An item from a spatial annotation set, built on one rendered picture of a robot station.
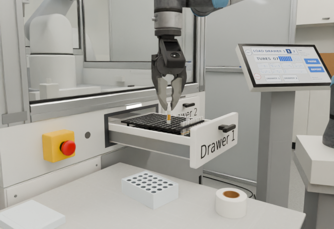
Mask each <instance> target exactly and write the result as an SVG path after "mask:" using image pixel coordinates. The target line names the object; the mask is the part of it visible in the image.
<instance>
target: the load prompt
mask: <svg viewBox="0 0 334 229"><path fill-rule="evenodd" d="M251 51H252V53H253V54H262V55H298V52H297V50H296V48H251Z"/></svg>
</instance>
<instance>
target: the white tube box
mask: <svg viewBox="0 0 334 229"><path fill-rule="evenodd" d="M121 181H122V193H123V194H125V195H127V196H129V197H131V198H133V199H134V200H136V201H138V202H140V203H142V204H144V205H145V206H147V207H149V208H151V209H153V210H154V209H156V208H158V207H160V206H163V205H165V204H167V203H169V202H171V201H173V200H175V199H177V198H178V184H177V183H175V182H173V181H170V180H168V179H166V178H163V177H161V176H158V175H156V174H153V173H151V172H149V171H143V172H140V173H137V174H134V175H131V176H128V177H125V178H123V179H121Z"/></svg>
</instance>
